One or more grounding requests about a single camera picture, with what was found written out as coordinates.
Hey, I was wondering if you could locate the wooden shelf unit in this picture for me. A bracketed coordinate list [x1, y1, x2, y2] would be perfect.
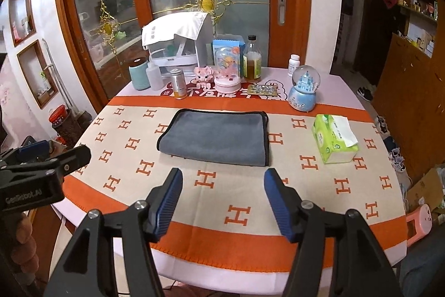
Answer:
[395, 0, 440, 58]

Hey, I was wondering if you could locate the glass bottle with yellow liquid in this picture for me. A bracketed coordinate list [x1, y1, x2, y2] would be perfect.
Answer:
[243, 35, 262, 83]

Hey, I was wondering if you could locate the teal cylindrical humidifier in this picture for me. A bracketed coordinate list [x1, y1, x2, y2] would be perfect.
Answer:
[128, 57, 152, 91]

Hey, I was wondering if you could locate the person's left hand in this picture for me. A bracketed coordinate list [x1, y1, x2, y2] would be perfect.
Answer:
[10, 213, 39, 273]

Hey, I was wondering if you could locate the white pill bottle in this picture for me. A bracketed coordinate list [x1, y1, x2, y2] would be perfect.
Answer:
[288, 54, 301, 77]

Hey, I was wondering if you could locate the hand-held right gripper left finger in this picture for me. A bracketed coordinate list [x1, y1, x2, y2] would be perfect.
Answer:
[43, 168, 184, 297]

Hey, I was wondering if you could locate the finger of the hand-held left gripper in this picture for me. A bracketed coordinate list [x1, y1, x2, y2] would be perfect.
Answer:
[0, 140, 51, 167]
[35, 145, 92, 184]

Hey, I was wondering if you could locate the orange patterned table blanket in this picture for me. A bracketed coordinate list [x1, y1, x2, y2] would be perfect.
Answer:
[63, 97, 408, 265]

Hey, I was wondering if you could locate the pink block toy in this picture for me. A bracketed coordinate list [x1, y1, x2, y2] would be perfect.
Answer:
[194, 65, 215, 82]

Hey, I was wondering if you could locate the white cloth cover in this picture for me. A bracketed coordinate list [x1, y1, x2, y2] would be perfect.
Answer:
[141, 12, 210, 48]

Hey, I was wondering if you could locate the grey towel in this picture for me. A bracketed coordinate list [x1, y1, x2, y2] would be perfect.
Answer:
[156, 108, 271, 167]

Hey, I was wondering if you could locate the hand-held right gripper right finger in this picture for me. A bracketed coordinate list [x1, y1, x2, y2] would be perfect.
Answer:
[263, 168, 404, 297]

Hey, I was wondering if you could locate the pink snow globe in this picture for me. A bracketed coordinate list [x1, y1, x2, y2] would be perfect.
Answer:
[213, 47, 241, 95]

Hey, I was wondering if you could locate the white squeeze bottle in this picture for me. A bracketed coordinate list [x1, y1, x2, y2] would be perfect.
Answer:
[146, 62, 164, 92]

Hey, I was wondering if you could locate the blister pack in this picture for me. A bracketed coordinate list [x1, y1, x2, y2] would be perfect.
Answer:
[248, 84, 281, 98]

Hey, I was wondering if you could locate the silver and orange can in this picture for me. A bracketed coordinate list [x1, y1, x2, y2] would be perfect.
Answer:
[170, 69, 185, 100]

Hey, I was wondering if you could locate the blue cardboard box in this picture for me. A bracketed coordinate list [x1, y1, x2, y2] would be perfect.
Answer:
[212, 39, 246, 75]

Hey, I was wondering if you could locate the blue castle snow globe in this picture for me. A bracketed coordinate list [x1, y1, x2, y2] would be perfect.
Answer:
[288, 65, 322, 112]

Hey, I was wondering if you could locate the pink printed tablecloth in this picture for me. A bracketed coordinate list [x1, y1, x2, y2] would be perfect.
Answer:
[51, 66, 408, 287]

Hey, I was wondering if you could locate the black shoe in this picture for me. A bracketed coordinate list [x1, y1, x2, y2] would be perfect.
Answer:
[357, 86, 375, 102]

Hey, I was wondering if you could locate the white and black sneaker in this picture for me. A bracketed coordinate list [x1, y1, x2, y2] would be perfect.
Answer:
[389, 147, 407, 173]

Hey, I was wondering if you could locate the white countertop appliance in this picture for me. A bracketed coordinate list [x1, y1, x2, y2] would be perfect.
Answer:
[142, 12, 214, 76]

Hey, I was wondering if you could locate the pink plastic stool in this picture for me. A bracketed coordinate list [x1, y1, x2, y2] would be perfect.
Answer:
[405, 204, 434, 248]

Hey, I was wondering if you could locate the red lidded jar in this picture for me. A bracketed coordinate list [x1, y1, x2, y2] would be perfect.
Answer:
[49, 104, 81, 149]

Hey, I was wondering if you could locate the green tissue pack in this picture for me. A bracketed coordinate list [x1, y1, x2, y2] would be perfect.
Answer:
[313, 114, 359, 165]

